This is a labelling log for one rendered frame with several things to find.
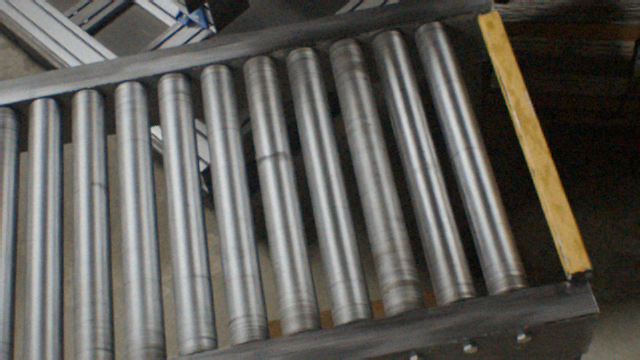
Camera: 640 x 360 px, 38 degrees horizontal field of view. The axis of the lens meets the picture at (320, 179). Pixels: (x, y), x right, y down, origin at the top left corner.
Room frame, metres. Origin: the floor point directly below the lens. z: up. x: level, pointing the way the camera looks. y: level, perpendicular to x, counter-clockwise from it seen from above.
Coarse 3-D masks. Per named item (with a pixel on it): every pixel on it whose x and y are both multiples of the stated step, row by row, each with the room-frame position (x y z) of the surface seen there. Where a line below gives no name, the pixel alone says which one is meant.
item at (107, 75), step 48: (432, 0) 0.97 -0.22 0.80; (480, 0) 0.95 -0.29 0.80; (192, 48) 0.97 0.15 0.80; (240, 48) 0.95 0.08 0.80; (288, 48) 0.93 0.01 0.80; (480, 48) 0.93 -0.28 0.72; (0, 96) 0.95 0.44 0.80; (48, 96) 0.93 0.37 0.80; (240, 96) 0.93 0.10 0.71; (288, 96) 0.93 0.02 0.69
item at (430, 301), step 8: (424, 296) 0.88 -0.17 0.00; (432, 296) 0.87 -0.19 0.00; (376, 304) 0.88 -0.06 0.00; (432, 304) 0.85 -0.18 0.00; (320, 312) 0.89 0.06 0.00; (328, 312) 0.89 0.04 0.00; (376, 312) 0.86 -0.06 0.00; (384, 312) 0.86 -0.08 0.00; (320, 320) 0.87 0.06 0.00; (328, 320) 0.87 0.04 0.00; (272, 328) 0.87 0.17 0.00; (280, 328) 0.87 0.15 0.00; (272, 336) 0.86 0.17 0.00
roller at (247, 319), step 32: (224, 96) 0.87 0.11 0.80; (224, 128) 0.81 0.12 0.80; (224, 160) 0.75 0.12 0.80; (224, 192) 0.70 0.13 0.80; (224, 224) 0.65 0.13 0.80; (224, 256) 0.61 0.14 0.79; (256, 256) 0.60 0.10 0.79; (224, 288) 0.57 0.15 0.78; (256, 288) 0.55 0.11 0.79; (256, 320) 0.51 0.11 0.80
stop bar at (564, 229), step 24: (480, 24) 0.89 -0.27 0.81; (504, 48) 0.83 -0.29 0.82; (504, 72) 0.79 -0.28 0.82; (504, 96) 0.76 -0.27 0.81; (528, 96) 0.74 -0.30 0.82; (528, 120) 0.70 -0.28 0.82; (528, 144) 0.67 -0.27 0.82; (552, 168) 0.62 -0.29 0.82; (552, 192) 0.59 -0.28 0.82; (552, 216) 0.55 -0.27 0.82; (576, 240) 0.52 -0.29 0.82; (576, 264) 0.48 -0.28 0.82
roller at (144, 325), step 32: (128, 96) 0.90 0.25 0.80; (128, 128) 0.84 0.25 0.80; (128, 160) 0.79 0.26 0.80; (128, 192) 0.73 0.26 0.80; (128, 224) 0.68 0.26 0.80; (128, 256) 0.63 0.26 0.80; (128, 288) 0.59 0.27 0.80; (160, 288) 0.59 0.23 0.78; (128, 320) 0.54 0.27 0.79; (160, 320) 0.54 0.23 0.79; (128, 352) 0.50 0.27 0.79; (160, 352) 0.50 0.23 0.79
